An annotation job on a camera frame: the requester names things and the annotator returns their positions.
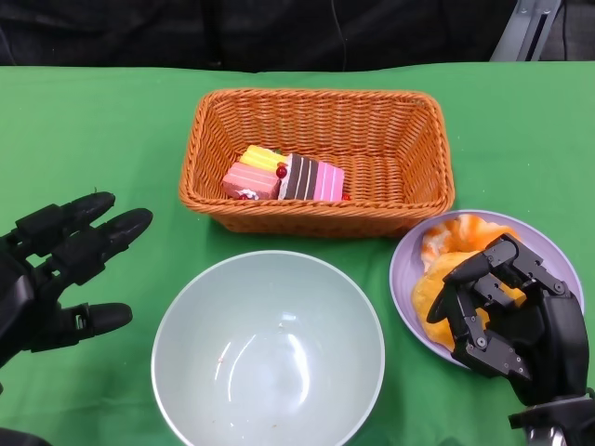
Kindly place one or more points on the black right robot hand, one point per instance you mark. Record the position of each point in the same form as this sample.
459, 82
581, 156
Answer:
553, 334

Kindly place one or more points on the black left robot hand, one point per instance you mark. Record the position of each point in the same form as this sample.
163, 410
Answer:
28, 302

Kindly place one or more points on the orange striped bread bun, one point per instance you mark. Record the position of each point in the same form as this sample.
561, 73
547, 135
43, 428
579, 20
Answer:
432, 302

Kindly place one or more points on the lilac plate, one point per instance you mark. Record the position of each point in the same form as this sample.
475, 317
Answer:
404, 288

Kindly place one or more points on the grey bowl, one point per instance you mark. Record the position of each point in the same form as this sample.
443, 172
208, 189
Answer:
265, 362

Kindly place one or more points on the brown pink layered cake slice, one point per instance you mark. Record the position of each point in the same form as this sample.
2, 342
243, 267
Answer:
311, 179

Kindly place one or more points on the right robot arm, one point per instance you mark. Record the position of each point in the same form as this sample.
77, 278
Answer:
562, 423

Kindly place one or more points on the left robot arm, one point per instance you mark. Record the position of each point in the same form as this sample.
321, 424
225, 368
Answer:
18, 439

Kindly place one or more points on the orange wicker basket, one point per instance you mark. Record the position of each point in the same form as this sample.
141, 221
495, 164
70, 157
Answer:
395, 139

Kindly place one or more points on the green tablecloth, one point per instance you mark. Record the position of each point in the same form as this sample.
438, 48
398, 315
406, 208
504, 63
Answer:
93, 139

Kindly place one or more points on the black backdrop curtain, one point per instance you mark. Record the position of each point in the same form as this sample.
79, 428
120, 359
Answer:
186, 32

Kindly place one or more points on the grey metal frame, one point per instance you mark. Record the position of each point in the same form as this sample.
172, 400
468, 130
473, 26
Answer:
516, 32

